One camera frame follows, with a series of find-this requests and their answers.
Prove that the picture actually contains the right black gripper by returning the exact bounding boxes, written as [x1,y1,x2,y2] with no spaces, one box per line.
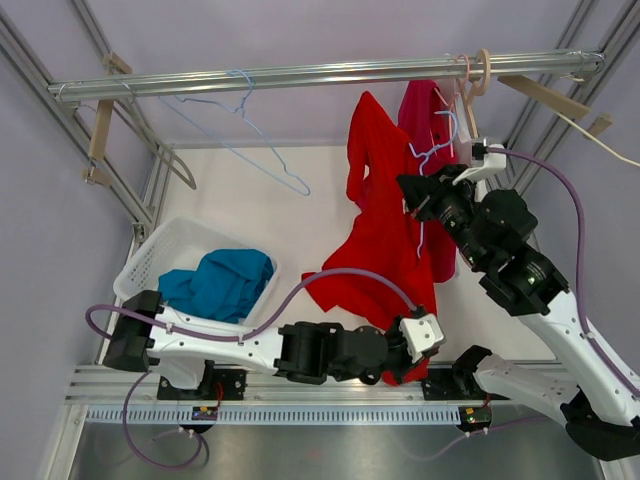
[397,164,489,270]

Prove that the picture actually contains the light blue hanger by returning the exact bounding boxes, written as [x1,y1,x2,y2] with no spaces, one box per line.
[407,109,460,261]
[157,68,312,197]

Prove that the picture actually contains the magenta t shirt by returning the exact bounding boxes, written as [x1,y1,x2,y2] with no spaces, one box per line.
[398,80,457,283]

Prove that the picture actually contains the red t shirt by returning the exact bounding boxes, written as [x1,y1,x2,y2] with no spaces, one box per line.
[301,90,439,386]

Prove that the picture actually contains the pink wire hanger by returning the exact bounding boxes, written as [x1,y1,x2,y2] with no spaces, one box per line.
[436,55,471,164]

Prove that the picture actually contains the blue t shirt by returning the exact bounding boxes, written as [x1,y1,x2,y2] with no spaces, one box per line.
[158,249,274,324]

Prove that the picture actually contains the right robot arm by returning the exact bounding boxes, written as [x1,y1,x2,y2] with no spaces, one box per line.
[397,165,639,461]

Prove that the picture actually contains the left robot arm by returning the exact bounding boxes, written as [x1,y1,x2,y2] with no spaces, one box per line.
[103,290,445,399]

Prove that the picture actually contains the white t shirt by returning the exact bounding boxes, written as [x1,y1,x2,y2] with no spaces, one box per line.
[452,79,486,166]

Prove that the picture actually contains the beige wooden hanger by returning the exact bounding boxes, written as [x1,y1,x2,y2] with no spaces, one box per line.
[457,48,491,139]

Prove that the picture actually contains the right beige clip hanger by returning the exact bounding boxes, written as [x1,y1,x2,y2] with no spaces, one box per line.
[497,75,613,138]

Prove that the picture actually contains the beige clip hanger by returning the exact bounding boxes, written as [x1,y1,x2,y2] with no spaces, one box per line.
[497,75,613,138]
[83,51,132,187]

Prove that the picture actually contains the grey plastic hanger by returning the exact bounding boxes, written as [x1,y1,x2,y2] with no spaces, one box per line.
[114,81,197,191]

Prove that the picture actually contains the left beige clip hanger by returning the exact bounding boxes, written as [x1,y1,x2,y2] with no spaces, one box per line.
[83,51,132,187]

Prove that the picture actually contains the white plastic laundry basket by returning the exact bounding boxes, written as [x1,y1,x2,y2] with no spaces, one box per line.
[113,217,280,326]

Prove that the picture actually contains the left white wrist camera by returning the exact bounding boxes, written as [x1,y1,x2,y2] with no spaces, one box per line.
[399,306,446,363]

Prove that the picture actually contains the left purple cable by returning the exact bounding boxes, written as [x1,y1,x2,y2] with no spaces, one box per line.
[84,267,426,344]

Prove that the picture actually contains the purple cable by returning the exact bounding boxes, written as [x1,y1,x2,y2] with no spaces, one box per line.
[84,267,426,344]
[484,143,640,391]

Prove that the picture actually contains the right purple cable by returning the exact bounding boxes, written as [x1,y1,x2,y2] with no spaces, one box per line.
[484,143,640,391]

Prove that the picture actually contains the silver clothes rail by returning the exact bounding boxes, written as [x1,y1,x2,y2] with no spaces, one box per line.
[48,49,605,103]

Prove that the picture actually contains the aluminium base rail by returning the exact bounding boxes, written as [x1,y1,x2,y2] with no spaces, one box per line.
[64,362,586,404]

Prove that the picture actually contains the white slotted cable duct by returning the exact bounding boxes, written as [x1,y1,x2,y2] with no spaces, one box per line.
[85,404,461,426]

